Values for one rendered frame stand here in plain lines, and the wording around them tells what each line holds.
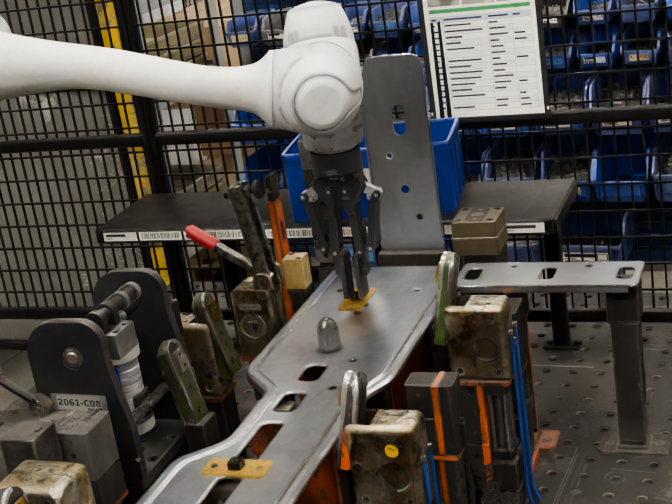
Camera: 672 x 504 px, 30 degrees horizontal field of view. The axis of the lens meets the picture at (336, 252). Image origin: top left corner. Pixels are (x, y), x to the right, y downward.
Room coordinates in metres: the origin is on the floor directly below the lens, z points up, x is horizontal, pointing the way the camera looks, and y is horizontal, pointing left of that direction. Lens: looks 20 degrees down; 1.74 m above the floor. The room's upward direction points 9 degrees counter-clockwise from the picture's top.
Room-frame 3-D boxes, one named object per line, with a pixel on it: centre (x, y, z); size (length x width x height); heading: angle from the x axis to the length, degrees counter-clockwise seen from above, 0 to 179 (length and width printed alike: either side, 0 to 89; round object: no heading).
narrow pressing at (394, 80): (2.02, -0.13, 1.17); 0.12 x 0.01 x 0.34; 68
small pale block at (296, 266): (1.90, 0.07, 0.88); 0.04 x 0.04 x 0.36; 68
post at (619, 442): (1.78, -0.43, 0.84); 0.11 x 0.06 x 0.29; 68
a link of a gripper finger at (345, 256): (1.79, -0.01, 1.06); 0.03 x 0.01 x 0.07; 158
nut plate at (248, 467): (1.35, 0.16, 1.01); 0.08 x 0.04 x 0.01; 67
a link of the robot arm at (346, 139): (1.79, -0.02, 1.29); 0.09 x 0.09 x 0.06
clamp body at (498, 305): (1.65, -0.19, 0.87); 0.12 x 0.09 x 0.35; 68
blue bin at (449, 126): (2.22, -0.10, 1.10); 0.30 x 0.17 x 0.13; 75
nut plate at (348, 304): (1.79, -0.02, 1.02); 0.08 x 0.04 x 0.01; 158
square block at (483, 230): (1.99, -0.24, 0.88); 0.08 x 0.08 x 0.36; 68
